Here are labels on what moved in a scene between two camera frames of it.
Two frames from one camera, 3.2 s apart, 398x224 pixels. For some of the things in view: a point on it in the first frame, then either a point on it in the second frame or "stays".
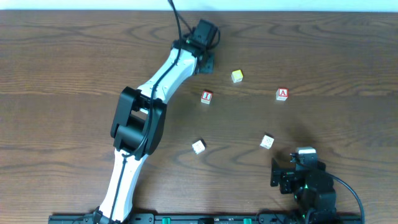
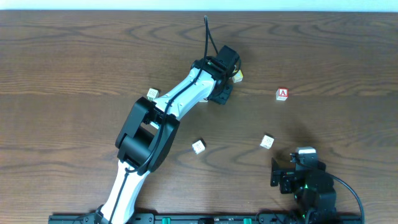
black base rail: (212, 218) stays
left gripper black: (207, 65) -> (222, 94)
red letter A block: (282, 94) stays
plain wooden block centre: (198, 147) stays
